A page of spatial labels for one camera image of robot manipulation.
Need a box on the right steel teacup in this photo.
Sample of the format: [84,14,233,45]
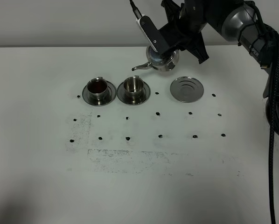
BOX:
[123,76,144,99]

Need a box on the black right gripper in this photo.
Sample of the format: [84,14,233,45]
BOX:
[160,0,237,64]

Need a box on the steel teacup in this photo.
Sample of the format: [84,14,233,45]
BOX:
[86,77,108,100]
[123,76,144,99]

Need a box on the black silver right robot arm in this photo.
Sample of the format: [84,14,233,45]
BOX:
[161,0,277,74]

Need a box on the stainless steel teapot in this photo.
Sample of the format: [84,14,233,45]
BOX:
[132,46,180,72]

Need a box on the right steel saucer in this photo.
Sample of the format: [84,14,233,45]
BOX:
[117,82,151,105]

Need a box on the left steel teacup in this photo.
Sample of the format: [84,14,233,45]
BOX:
[86,77,108,100]

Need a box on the left steel saucer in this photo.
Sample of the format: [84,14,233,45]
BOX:
[82,81,117,106]

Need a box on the black braided cable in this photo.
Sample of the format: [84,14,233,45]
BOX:
[246,0,279,224]

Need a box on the steel teapot saucer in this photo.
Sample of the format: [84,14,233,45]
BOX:
[170,77,204,103]

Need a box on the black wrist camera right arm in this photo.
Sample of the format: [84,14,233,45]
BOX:
[136,15,177,55]

